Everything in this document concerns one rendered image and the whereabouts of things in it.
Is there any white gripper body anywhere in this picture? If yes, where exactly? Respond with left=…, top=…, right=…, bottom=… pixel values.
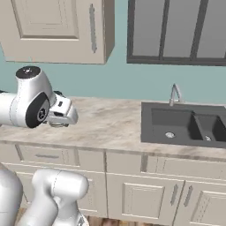
left=46, top=101, right=79, bottom=128

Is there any beige drawer front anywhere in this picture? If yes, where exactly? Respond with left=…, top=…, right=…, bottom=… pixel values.
left=0, top=142, right=106, bottom=172

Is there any dark grey double sink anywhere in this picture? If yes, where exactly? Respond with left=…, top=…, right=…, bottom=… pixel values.
left=139, top=101, right=226, bottom=149

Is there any silver tap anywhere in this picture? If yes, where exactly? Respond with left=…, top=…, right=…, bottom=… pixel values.
left=169, top=83, right=185, bottom=108

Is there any beige panel under sink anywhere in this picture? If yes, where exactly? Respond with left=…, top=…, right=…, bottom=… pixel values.
left=105, top=150, right=226, bottom=181

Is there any dark framed window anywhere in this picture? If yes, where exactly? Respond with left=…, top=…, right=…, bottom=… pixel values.
left=126, top=0, right=226, bottom=67

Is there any grey drawer handle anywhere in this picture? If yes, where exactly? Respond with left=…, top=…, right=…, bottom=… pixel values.
left=34, top=153, right=60, bottom=160

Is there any grey wall cupboard handle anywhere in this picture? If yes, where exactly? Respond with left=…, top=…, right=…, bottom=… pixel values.
left=88, top=3, right=98, bottom=54

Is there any beige wall cupboard door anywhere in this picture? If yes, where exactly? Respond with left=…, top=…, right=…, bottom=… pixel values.
left=0, top=0, right=106, bottom=64

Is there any beige wall cupboard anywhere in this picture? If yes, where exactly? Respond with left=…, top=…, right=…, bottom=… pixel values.
left=0, top=0, right=116, bottom=65

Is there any grey base cupboard handle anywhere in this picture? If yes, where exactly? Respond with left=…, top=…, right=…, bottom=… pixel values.
left=183, top=185, right=194, bottom=207
left=169, top=183, right=179, bottom=207

